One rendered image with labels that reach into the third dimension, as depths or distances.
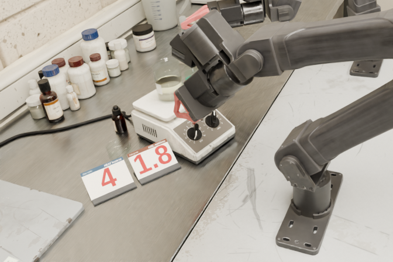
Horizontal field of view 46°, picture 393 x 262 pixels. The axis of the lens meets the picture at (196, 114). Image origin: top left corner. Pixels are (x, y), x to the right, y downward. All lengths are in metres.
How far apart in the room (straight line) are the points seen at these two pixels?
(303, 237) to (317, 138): 0.17
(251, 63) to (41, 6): 0.88
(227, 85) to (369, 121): 0.22
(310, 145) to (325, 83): 0.51
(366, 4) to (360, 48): 0.61
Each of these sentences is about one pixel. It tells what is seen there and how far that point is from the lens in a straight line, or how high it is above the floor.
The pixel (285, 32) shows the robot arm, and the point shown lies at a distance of 0.66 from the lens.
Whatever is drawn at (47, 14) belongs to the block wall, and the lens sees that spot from 1.44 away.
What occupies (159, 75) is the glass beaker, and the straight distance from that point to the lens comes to 0.98.
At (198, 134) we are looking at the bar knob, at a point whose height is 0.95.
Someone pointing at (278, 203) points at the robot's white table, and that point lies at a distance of 0.86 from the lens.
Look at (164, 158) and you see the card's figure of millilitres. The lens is 0.97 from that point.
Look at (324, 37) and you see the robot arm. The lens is 0.64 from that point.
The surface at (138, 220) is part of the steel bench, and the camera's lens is 0.87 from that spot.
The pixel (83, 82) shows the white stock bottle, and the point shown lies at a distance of 1.28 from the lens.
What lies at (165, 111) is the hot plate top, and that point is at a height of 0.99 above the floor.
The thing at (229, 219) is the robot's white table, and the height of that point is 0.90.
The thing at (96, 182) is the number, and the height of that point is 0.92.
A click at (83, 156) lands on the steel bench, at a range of 1.07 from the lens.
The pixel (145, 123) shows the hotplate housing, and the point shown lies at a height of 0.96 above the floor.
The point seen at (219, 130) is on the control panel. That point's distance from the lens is 0.99.
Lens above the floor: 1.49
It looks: 32 degrees down
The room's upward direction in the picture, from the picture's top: 9 degrees counter-clockwise
